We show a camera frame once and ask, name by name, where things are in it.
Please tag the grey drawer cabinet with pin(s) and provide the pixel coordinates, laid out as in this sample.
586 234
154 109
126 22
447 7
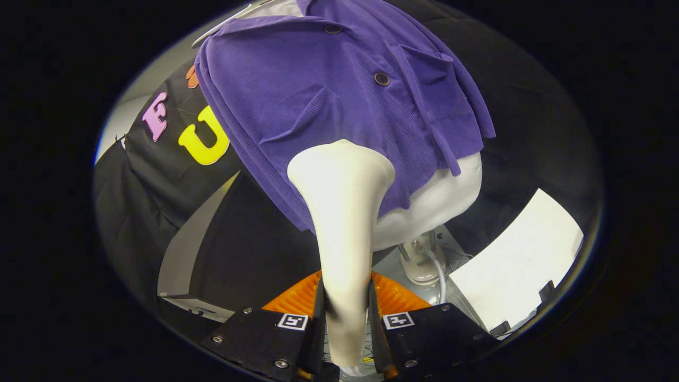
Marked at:
238 254

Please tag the mannequin stand base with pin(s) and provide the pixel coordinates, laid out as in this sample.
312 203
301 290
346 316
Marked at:
419 268

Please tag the black backdrop cloth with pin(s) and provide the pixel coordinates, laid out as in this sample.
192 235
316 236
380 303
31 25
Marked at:
530 132

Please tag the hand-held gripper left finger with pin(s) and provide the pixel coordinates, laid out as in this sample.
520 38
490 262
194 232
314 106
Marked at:
317 329

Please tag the white mannequin torso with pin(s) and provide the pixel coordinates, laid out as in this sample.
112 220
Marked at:
435 201

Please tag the white clothes hanger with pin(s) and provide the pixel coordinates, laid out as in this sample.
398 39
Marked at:
233 15

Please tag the white box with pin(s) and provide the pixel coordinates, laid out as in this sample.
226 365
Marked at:
520 260

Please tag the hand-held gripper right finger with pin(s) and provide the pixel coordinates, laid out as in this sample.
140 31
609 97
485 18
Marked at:
376 334

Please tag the purple jacket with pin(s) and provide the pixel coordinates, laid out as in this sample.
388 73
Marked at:
297 90

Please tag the white garment steamer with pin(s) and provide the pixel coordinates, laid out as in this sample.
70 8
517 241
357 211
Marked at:
342 212

